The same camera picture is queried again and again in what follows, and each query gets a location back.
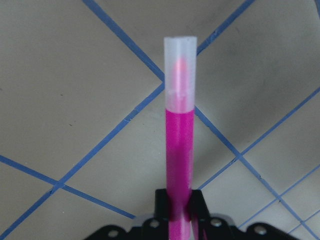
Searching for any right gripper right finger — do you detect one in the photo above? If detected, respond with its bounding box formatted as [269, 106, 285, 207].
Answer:
[189, 190, 296, 240]

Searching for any pink highlighter pen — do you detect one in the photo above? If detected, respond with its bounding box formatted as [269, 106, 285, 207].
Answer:
[164, 36, 198, 240]

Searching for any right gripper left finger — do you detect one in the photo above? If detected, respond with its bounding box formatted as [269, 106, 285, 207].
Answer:
[87, 189, 170, 240]

